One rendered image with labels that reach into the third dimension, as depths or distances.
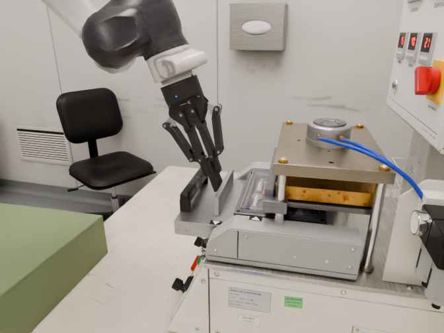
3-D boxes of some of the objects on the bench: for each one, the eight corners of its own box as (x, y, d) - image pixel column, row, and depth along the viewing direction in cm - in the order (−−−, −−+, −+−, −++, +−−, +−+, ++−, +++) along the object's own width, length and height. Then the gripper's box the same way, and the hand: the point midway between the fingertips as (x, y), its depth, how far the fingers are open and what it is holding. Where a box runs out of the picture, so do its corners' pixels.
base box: (413, 263, 88) (427, 203, 82) (481, 411, 54) (516, 328, 48) (209, 238, 99) (209, 184, 92) (160, 347, 65) (153, 273, 58)
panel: (207, 240, 97) (236, 188, 89) (170, 323, 69) (206, 258, 62) (201, 237, 97) (229, 185, 89) (161, 318, 70) (196, 253, 62)
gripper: (213, 66, 68) (250, 174, 74) (156, 87, 72) (197, 187, 79) (202, 71, 61) (245, 189, 68) (141, 93, 65) (186, 203, 72)
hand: (213, 174), depth 72 cm, fingers closed, pressing on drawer
